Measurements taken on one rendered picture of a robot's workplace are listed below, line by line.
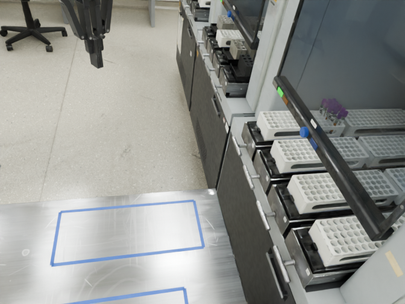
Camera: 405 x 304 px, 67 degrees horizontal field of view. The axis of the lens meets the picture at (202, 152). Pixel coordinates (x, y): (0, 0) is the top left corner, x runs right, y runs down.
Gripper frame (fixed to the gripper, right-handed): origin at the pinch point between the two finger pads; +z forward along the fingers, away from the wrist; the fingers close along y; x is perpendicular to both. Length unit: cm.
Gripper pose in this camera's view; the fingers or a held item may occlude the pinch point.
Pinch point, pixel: (95, 51)
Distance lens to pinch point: 77.6
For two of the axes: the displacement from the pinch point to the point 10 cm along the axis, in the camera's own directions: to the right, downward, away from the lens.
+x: 7.3, 5.3, -4.4
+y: -6.8, 4.5, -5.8
